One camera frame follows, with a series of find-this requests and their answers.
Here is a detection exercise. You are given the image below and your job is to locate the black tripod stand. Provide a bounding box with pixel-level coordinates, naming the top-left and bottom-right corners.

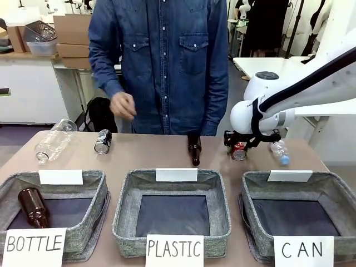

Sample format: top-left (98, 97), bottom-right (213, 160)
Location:
top-left (285, 0), bottom-right (304, 59)

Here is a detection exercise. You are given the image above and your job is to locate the white paper sign PLASTIC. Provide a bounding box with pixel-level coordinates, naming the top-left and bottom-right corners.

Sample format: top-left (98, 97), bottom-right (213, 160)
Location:
top-left (145, 234), bottom-right (205, 267)

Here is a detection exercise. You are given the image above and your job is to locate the red soda can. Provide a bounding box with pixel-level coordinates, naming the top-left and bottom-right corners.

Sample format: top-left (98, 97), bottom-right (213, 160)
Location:
top-left (231, 141), bottom-right (249, 161)

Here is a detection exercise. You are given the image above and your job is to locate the person's left forearm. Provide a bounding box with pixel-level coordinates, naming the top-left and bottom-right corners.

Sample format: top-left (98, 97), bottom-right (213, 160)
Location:
top-left (202, 66), bottom-right (230, 137)

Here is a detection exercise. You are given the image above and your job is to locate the person's right hand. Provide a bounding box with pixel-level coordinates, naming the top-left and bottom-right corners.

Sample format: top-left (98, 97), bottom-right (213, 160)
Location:
top-left (109, 91), bottom-right (138, 121)

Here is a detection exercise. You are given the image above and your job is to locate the grey fabric basket plastic label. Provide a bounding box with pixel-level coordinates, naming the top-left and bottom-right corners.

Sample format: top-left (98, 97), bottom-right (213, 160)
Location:
top-left (112, 167), bottom-right (232, 258)

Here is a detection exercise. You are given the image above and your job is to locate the large cardboard box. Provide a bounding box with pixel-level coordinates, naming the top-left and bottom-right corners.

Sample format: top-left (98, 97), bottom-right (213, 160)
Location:
top-left (52, 13), bottom-right (94, 46)

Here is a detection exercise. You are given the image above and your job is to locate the grey fabric basket can label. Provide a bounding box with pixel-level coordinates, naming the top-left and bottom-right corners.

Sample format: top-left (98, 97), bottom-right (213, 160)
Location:
top-left (238, 170), bottom-right (356, 263)

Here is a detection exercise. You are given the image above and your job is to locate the flat cardboard box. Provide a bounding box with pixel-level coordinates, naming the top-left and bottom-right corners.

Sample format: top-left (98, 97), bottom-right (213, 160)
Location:
top-left (60, 56), bottom-right (92, 70)
top-left (56, 43), bottom-right (91, 58)

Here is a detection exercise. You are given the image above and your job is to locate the small plastic bottle blue cap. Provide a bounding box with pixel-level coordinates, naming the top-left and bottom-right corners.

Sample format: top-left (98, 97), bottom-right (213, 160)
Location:
top-left (268, 140), bottom-right (290, 165)

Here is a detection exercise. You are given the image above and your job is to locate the grey fabric basket bottle label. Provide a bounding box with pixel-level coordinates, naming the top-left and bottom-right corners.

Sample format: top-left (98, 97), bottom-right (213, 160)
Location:
top-left (0, 170), bottom-right (109, 261)

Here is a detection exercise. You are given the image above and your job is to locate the black backpack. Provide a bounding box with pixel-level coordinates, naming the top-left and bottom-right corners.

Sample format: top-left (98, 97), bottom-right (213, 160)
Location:
top-left (83, 97), bottom-right (118, 134)

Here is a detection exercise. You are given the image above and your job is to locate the brown glass bottle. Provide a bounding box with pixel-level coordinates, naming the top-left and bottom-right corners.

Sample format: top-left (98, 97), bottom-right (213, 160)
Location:
top-left (187, 133), bottom-right (202, 167)
top-left (17, 187), bottom-right (51, 229)

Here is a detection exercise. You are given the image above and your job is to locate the large clear bottle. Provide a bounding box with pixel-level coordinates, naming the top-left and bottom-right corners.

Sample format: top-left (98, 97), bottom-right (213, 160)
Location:
top-left (34, 118), bottom-right (78, 164)

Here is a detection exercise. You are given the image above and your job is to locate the black soda can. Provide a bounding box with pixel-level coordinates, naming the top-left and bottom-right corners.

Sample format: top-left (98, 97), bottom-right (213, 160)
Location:
top-left (93, 128), bottom-right (113, 155)

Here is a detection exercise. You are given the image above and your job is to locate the white paper sign BOTTLE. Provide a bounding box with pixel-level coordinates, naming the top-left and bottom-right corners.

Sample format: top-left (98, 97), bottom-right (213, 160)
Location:
top-left (0, 228), bottom-right (68, 267)

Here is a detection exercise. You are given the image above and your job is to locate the white shelf desk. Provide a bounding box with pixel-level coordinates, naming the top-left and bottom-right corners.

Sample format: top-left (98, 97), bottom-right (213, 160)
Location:
top-left (0, 51), bottom-right (86, 125)

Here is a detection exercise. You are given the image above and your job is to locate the white paper sign CAN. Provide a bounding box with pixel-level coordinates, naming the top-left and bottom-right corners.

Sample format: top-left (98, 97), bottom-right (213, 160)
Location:
top-left (274, 235), bottom-right (335, 267)

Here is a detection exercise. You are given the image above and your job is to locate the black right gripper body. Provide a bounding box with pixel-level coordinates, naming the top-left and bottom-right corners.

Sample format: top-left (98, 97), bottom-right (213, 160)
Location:
top-left (224, 129), bottom-right (281, 152)

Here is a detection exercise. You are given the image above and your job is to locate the clear plastic storage bin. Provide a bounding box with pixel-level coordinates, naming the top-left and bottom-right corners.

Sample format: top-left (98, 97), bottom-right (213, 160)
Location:
top-left (26, 41), bottom-right (58, 57)

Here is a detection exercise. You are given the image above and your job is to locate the background person black dress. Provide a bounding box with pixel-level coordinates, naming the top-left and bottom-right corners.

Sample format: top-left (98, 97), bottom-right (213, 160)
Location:
top-left (235, 0), bottom-right (282, 60)

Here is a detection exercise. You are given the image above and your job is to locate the person's right forearm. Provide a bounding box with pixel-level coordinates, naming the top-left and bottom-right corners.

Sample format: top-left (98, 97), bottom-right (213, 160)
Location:
top-left (88, 55), bottom-right (125, 98)

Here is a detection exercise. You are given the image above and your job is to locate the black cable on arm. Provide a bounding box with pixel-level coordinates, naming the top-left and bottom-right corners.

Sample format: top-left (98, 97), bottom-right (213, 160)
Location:
top-left (251, 46), bottom-right (356, 137)

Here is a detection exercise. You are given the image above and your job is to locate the blank white card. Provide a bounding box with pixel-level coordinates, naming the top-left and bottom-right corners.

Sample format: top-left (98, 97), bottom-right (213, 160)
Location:
top-left (38, 169), bottom-right (84, 186)
top-left (155, 167), bottom-right (199, 182)
top-left (266, 170), bottom-right (314, 183)

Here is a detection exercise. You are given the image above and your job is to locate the person's denim shirt torso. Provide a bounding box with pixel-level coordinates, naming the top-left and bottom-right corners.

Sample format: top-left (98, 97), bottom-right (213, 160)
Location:
top-left (88, 0), bottom-right (230, 137)

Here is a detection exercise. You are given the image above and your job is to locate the small cardboard box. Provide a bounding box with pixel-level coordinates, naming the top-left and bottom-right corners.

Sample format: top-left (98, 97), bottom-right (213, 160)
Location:
top-left (6, 25), bottom-right (32, 53)

